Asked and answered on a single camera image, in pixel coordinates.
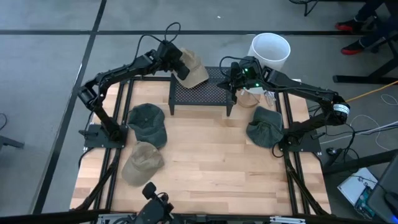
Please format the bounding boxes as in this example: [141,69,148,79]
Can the black front crossbeam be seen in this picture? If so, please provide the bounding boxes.
[0,208,398,224]

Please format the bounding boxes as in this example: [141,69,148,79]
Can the black perforated metal rack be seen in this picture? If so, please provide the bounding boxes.
[167,66,234,118]

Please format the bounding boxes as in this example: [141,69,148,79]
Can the person's foot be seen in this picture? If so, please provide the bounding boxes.
[335,19,368,34]
[341,40,366,56]

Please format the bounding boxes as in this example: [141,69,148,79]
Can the white cylindrical lamp shade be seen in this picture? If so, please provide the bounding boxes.
[248,32,292,94]

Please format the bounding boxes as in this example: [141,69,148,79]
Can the green circuit board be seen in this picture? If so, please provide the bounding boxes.
[354,186,374,218]

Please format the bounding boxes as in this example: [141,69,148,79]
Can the black mouse pad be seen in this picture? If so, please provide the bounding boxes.
[366,154,398,224]

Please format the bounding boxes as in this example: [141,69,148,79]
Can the clear lamp cord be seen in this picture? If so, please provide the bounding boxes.
[264,90,278,108]

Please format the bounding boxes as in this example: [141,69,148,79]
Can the yellow extension cable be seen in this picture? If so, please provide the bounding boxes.
[345,80,398,103]

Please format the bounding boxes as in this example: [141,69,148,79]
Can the tan baseball cap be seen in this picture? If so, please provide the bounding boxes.
[121,141,165,187]
[172,47,210,90]

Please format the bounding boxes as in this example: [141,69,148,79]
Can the person's leg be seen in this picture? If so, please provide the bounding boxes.
[354,0,385,22]
[360,17,398,47]

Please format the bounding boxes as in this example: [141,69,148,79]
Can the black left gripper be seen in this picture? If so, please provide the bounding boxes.
[155,40,190,81]

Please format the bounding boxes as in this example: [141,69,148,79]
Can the silver metal bracket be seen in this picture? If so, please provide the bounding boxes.
[98,213,137,224]
[269,216,306,224]

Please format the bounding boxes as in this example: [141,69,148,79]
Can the black leader arm handle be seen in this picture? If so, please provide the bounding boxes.
[118,182,175,224]

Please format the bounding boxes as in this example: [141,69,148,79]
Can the thin white cable loop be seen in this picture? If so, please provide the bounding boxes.
[381,93,398,106]

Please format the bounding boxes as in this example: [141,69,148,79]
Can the thick white cable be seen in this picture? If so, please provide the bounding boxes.
[320,113,398,153]

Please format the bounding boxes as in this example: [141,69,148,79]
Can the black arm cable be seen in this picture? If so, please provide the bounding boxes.
[219,55,249,78]
[135,21,182,62]

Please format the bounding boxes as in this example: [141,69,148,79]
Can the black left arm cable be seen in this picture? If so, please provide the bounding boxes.
[135,21,182,62]

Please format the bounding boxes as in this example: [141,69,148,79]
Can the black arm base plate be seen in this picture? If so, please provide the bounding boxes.
[278,130,322,153]
[79,123,128,149]

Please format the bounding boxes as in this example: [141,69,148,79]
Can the black desk leg frame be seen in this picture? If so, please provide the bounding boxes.
[333,0,398,85]

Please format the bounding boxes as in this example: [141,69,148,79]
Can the black floor beam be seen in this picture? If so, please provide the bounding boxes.
[323,149,398,175]

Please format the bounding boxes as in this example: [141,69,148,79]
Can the white paper box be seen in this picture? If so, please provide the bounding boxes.
[337,167,379,206]

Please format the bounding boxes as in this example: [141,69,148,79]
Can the grey chair leg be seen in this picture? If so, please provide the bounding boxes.
[0,135,25,152]

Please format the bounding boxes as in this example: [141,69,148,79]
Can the round wooden lamp base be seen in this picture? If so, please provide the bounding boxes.
[236,88,261,109]

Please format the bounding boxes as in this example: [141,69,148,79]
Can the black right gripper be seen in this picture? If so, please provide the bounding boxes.
[216,56,265,104]

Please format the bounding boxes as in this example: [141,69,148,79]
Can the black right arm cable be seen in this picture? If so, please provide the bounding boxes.
[219,55,249,78]

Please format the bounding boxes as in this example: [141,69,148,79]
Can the black aluminium table frame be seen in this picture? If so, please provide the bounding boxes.
[70,68,332,224]

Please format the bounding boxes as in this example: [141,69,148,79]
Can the dark green baseball cap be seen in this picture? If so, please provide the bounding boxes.
[246,106,284,149]
[127,103,168,149]

